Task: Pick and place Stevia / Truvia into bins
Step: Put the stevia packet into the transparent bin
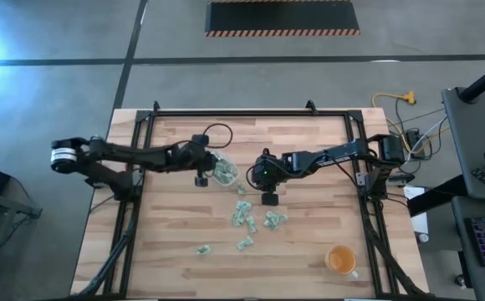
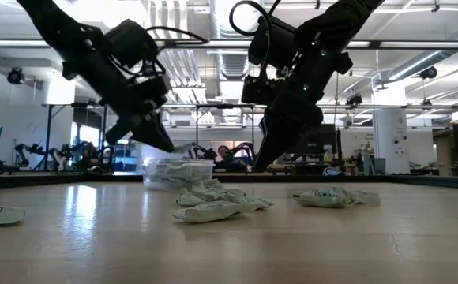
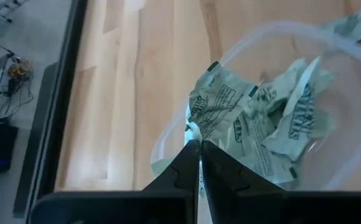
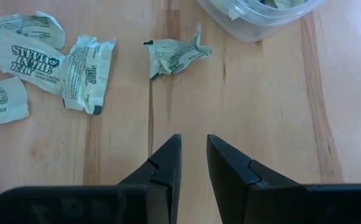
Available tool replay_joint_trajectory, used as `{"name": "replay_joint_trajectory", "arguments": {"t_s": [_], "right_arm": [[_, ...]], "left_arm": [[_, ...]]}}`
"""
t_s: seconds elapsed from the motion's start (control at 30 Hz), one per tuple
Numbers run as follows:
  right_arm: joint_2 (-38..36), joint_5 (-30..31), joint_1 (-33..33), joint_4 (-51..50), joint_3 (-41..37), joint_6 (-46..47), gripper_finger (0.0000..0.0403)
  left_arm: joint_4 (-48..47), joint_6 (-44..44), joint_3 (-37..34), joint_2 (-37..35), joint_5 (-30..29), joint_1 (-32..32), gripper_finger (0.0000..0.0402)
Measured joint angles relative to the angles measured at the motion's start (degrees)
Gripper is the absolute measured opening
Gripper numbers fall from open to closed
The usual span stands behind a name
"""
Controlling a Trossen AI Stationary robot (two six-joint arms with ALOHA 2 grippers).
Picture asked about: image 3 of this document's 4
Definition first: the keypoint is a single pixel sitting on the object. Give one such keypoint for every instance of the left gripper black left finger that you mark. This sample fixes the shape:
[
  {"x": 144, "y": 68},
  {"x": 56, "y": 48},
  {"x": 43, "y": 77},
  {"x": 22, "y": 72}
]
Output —
[{"x": 174, "y": 199}]

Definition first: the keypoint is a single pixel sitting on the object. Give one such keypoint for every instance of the clear plastic container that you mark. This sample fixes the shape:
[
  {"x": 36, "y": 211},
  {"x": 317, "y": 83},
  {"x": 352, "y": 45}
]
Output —
[{"x": 354, "y": 124}]

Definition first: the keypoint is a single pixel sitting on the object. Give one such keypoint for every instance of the black metal table frame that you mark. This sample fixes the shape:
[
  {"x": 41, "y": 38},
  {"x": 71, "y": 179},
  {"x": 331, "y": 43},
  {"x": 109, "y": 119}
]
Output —
[{"x": 69, "y": 62}]

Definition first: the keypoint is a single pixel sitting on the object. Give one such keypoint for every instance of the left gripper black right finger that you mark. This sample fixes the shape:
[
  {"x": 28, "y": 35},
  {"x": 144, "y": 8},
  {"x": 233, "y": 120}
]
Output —
[{"x": 230, "y": 193}]

